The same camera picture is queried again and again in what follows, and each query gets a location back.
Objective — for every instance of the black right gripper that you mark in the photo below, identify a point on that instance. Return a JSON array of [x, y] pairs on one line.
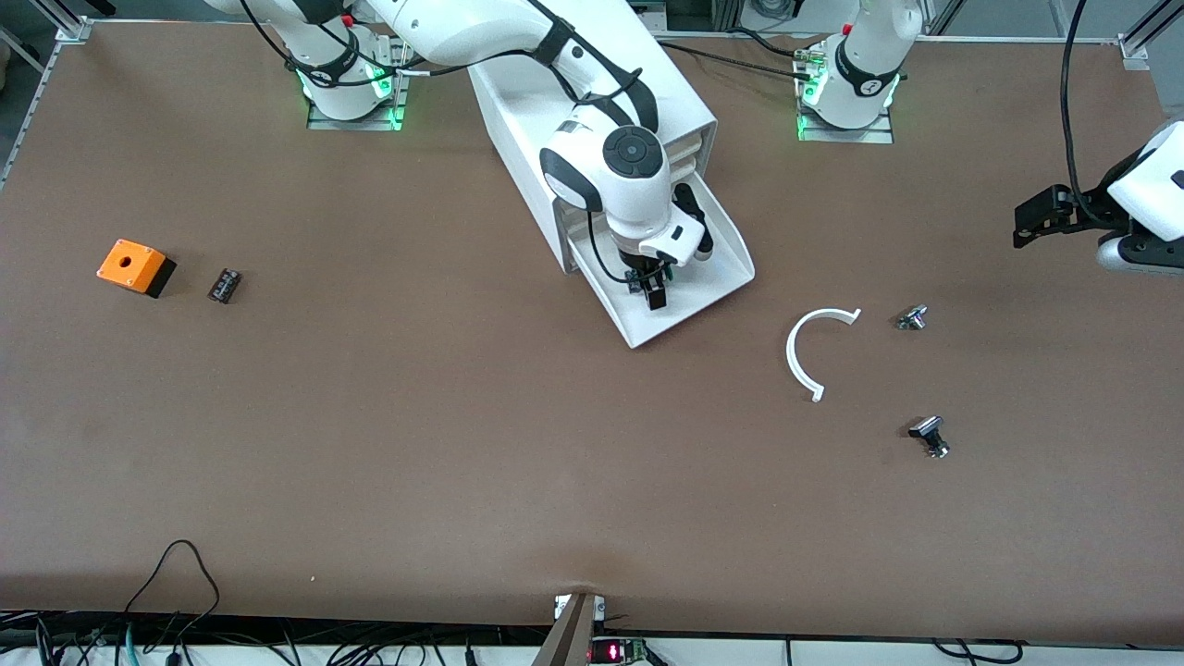
[[653, 280]]

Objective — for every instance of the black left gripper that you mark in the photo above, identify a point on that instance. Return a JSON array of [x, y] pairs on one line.
[[1088, 209]]

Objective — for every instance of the white drawer tray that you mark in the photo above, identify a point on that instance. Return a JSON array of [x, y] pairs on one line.
[[703, 289]]

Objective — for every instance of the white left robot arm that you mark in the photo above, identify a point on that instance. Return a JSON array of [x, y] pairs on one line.
[[869, 37]]

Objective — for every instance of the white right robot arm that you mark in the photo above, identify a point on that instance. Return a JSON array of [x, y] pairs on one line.
[[462, 28]]

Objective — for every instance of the white drawer cabinet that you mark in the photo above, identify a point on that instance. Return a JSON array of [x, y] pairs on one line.
[[684, 92]]

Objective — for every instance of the lower small metal bolt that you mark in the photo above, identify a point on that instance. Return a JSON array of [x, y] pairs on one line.
[[927, 428]]

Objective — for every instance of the device with red display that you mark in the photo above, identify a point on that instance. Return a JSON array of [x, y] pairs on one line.
[[615, 652]]

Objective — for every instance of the small black contact block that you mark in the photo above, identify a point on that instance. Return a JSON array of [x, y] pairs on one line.
[[225, 285]]

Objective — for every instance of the orange box with black base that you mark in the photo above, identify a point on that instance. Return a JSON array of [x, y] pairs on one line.
[[143, 259]]

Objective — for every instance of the small silver switch part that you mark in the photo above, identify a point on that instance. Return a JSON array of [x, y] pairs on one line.
[[912, 318]]

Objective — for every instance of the aluminium table edge rail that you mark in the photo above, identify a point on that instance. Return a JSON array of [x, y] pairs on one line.
[[1135, 51], [37, 92]]

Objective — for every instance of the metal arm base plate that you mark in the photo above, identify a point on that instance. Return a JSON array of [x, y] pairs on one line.
[[869, 137], [333, 124]]

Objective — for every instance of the grey camera bracket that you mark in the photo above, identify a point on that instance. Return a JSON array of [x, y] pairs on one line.
[[569, 638]]

